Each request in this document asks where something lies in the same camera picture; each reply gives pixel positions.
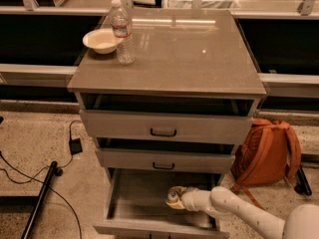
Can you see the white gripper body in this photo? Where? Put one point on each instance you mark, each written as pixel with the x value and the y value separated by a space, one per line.
pixel 189 199

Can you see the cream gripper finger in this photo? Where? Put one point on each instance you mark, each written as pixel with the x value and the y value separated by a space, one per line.
pixel 177 190
pixel 175 205

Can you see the silver blue redbull can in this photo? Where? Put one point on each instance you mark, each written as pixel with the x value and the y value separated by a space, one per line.
pixel 172 197

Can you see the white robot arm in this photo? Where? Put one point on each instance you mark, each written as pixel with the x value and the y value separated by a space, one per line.
pixel 219 202

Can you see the grey bottom drawer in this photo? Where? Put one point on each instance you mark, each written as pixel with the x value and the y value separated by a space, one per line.
pixel 136 207

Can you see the grey drawer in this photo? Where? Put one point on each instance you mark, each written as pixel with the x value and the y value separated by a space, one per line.
pixel 165 155
pixel 136 207
pixel 169 127

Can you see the grey middle drawer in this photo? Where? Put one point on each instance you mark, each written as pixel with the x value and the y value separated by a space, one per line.
pixel 165 155

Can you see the grey drawer cabinet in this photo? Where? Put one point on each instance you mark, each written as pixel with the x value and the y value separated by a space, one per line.
pixel 186 63

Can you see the grey top drawer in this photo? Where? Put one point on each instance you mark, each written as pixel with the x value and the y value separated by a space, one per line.
pixel 169 127

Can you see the orange backpack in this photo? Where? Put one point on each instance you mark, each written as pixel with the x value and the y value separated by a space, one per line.
pixel 270 152

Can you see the black right base leg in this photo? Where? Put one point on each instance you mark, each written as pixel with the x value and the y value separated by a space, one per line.
pixel 302 186

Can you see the black base leg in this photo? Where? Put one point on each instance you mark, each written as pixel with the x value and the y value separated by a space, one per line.
pixel 302 186
pixel 40 200

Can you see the black power adapter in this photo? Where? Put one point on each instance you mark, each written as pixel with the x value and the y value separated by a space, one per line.
pixel 75 146

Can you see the black left base leg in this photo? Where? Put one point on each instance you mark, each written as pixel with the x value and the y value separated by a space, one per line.
pixel 40 200

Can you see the white paper bowl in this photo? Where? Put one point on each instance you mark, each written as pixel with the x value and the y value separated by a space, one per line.
pixel 102 41

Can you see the clear plastic water bottle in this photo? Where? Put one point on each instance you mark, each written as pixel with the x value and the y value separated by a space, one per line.
pixel 122 28

